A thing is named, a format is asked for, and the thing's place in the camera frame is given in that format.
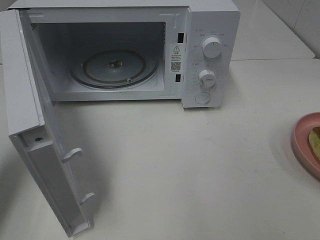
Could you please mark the pink round plate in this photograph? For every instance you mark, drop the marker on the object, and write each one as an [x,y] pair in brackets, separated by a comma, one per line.
[301,146]

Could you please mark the white microwave door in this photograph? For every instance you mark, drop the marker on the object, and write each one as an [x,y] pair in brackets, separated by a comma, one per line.
[32,125]

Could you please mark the glass microwave turntable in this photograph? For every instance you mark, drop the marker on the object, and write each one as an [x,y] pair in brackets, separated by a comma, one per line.
[114,69]

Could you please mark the round white door button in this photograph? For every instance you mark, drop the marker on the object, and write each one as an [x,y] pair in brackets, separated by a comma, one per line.
[203,98]

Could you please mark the sandwich with lettuce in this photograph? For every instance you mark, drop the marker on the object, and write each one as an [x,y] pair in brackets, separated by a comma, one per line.
[314,141]

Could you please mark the white microwave oven body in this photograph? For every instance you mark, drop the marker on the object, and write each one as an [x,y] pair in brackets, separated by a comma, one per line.
[62,87]

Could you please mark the white microwave knob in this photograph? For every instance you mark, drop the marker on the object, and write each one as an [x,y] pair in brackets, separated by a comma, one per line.
[207,78]
[212,47]

